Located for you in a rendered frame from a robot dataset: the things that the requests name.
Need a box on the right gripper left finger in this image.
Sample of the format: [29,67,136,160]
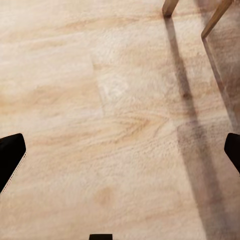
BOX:
[0,133,26,193]

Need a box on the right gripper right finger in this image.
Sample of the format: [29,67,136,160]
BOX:
[224,133,240,173]

